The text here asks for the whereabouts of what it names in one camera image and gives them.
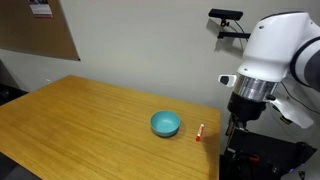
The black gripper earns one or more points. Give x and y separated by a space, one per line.
246 106

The red dry erase marker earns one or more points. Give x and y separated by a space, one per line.
200 132

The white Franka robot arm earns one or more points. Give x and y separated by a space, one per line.
276 46

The teal bowl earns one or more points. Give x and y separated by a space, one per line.
165 123

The orange black clamp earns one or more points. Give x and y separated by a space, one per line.
253 159

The brown cork board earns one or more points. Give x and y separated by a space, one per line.
36 33

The paper pinned on board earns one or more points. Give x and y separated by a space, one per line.
41 9

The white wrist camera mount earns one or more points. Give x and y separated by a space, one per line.
293 113

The black wall bracket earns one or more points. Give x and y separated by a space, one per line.
233 35

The black bar camera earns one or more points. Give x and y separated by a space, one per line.
226 14

